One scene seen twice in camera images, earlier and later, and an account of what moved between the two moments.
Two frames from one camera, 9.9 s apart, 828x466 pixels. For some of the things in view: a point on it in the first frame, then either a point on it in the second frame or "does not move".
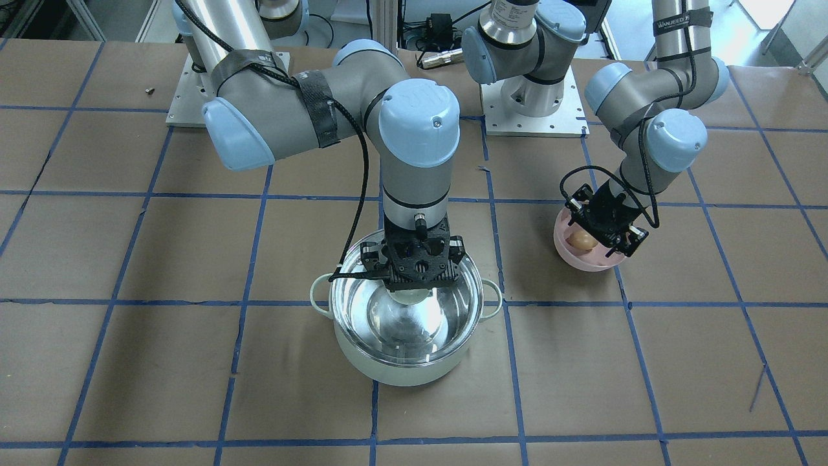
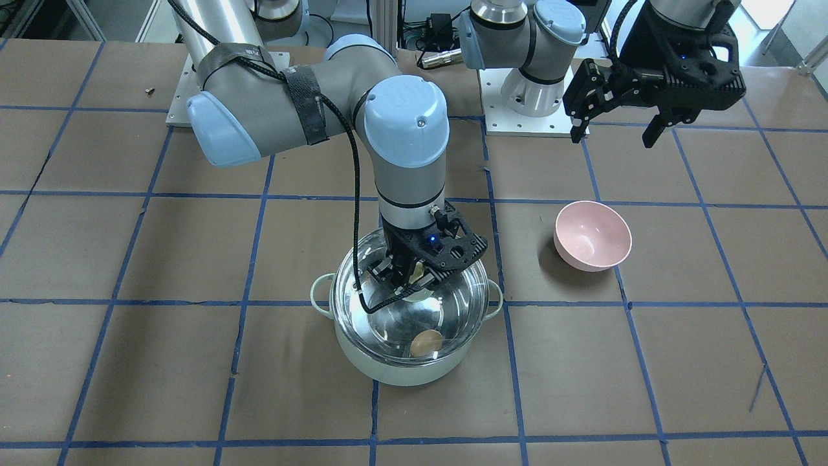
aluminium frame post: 383,16 does not move
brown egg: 583,239 → 426,342
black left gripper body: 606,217 → 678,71
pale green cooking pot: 403,337 does not move
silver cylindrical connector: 434,57 does not move
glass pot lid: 373,322 does not move
